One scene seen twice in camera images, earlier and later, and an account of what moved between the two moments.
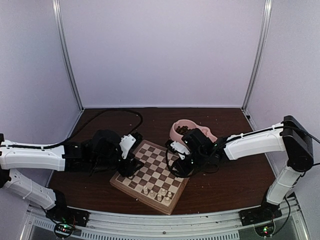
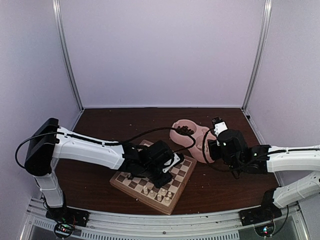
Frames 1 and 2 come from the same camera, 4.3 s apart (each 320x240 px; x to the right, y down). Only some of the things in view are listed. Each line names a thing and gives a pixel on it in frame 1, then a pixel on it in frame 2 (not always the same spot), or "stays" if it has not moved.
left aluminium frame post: x=62 y=34 stays
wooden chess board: x=156 y=183 stays
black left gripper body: x=123 y=170 → x=158 y=182
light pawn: x=167 y=200 stays
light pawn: x=152 y=194 stays
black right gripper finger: x=181 y=169 → x=213 y=149
